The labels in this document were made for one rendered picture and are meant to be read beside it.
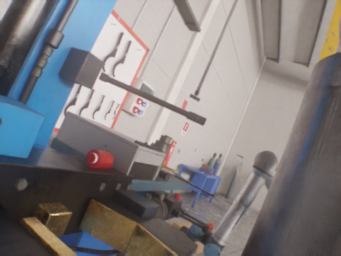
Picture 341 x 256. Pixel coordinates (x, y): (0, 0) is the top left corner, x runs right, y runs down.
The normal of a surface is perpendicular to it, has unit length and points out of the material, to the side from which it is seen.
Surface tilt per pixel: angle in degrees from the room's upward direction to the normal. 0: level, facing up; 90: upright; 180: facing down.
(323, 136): 90
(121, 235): 90
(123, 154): 90
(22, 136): 90
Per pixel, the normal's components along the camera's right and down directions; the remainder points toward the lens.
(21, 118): 0.85, 0.33
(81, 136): -0.36, -0.24
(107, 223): -0.12, -0.14
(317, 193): -0.71, -0.37
